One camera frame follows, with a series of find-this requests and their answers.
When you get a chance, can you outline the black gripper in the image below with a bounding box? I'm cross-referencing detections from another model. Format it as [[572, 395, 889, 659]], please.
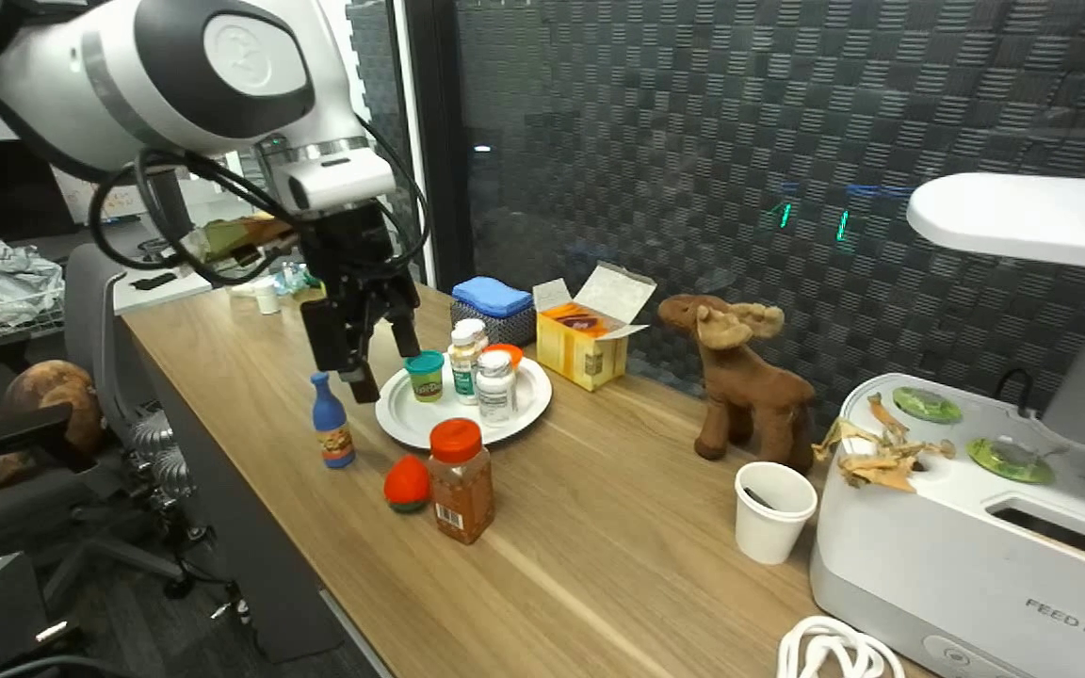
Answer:
[[299, 202, 419, 402]]

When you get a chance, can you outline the teal lid green jar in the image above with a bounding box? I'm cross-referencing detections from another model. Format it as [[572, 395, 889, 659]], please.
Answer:
[[403, 349, 446, 398]]

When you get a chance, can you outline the white bottle green label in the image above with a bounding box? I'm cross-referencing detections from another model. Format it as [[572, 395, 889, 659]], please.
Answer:
[[450, 317, 491, 395]]

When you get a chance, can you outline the orange lid spice jar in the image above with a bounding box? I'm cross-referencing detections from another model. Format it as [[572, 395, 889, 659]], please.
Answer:
[[431, 417, 493, 543]]

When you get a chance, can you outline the white pill bottle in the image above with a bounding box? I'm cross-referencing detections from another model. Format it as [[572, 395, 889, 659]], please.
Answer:
[[474, 349, 516, 417]]

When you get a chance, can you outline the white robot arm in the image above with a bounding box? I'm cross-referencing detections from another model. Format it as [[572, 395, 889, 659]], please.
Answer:
[[0, 0, 419, 402]]

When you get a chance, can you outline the white paper plate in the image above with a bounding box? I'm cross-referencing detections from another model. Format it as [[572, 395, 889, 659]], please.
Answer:
[[373, 354, 557, 457]]

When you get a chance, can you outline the blue toy bottle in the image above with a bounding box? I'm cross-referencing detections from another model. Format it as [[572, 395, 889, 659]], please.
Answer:
[[313, 372, 354, 471]]

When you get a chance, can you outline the blue sponge on grey box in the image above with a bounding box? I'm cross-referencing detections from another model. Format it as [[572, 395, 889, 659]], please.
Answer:
[[452, 274, 537, 347]]

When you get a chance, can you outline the red strawberry toy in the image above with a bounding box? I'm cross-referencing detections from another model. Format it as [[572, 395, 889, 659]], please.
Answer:
[[385, 457, 434, 511]]

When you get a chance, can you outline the yellow cardboard box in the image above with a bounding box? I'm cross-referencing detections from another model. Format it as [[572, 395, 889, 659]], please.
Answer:
[[532, 265, 655, 391]]

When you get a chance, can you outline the brown moose plush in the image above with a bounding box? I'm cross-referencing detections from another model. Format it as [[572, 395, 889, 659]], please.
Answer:
[[661, 293, 814, 471]]

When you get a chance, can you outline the white paper cup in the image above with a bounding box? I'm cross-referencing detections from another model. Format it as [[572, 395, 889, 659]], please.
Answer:
[[735, 464, 818, 564]]

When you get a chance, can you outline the white appliance base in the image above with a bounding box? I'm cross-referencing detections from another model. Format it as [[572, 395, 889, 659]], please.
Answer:
[[809, 372, 1085, 678]]

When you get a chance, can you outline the white rope coil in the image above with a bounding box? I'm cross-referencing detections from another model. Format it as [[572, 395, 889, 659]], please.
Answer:
[[774, 612, 910, 678]]

